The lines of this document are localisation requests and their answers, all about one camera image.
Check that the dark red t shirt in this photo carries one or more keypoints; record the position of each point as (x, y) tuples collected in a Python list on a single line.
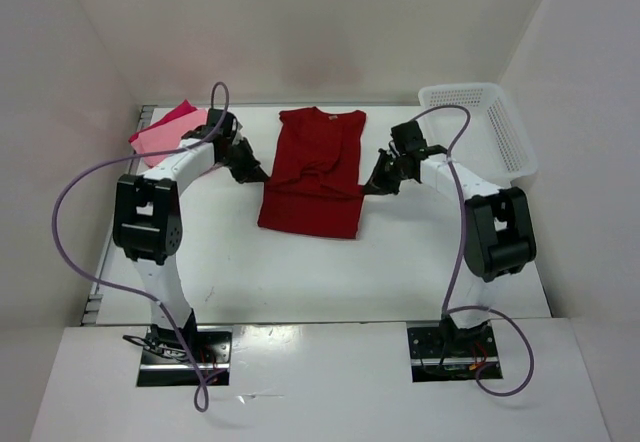
[(314, 187)]

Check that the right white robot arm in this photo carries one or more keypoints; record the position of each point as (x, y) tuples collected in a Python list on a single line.
[(496, 233)]

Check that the magenta t shirt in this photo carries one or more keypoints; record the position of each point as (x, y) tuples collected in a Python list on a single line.
[(184, 108)]

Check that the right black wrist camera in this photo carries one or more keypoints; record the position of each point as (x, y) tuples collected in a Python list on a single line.
[(408, 139)]

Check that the light pink t shirt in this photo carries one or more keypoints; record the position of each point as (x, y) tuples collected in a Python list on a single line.
[(167, 137)]

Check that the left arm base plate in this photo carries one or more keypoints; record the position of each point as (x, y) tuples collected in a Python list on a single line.
[(167, 366)]

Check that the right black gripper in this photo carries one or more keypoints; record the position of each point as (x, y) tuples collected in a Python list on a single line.
[(377, 184)]

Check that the white plastic laundry basket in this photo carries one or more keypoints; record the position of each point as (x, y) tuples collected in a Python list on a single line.
[(494, 143)]

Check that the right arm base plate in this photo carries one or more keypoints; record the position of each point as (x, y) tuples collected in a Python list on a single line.
[(435, 360)]

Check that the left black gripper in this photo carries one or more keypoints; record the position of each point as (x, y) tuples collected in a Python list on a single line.
[(251, 171)]

